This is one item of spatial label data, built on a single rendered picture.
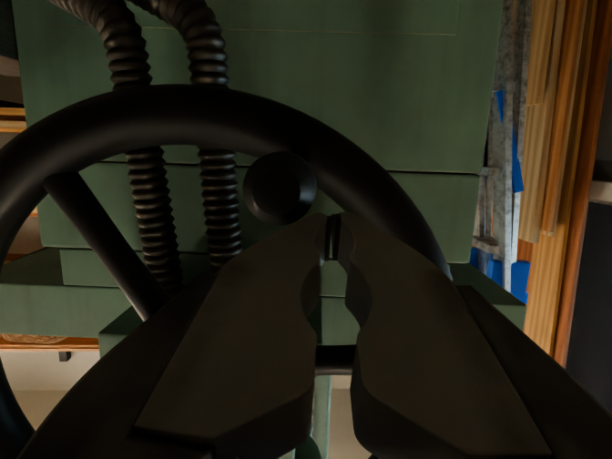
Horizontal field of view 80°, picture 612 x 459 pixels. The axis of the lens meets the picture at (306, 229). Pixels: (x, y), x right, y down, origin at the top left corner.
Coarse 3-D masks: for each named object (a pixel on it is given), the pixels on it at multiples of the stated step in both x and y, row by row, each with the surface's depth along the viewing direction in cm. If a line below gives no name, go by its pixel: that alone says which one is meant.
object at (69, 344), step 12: (0, 108) 213; (12, 108) 213; (24, 108) 213; (0, 120) 215; (12, 120) 223; (24, 120) 223; (0, 132) 250; (12, 132) 240; (36, 216) 230; (0, 336) 252; (0, 348) 242; (12, 348) 242; (24, 348) 243; (36, 348) 243; (48, 348) 243; (60, 348) 244; (72, 348) 244; (84, 348) 245; (96, 348) 245; (60, 360) 294
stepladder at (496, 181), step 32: (512, 0) 97; (512, 32) 99; (512, 64) 101; (512, 96) 103; (512, 128) 105; (512, 160) 108; (480, 192) 124; (512, 192) 111; (480, 224) 126; (512, 224) 112; (480, 256) 128; (512, 256) 114; (512, 288) 116
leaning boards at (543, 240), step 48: (576, 0) 133; (576, 48) 135; (528, 96) 147; (576, 96) 144; (528, 144) 155; (576, 144) 146; (528, 192) 156; (576, 192) 150; (528, 240) 157; (576, 240) 151; (528, 288) 183; (528, 336) 179
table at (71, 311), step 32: (32, 256) 48; (0, 288) 39; (32, 288) 39; (64, 288) 39; (96, 288) 39; (480, 288) 42; (0, 320) 40; (32, 320) 40; (64, 320) 39; (96, 320) 39; (128, 320) 31; (320, 320) 33; (352, 320) 38; (512, 320) 38
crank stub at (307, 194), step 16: (256, 160) 12; (272, 160) 12; (288, 160) 12; (304, 160) 13; (256, 176) 11; (272, 176) 11; (288, 176) 11; (304, 176) 12; (256, 192) 12; (272, 192) 11; (288, 192) 11; (304, 192) 12; (256, 208) 12; (272, 208) 12; (288, 208) 12; (304, 208) 12; (272, 224) 12
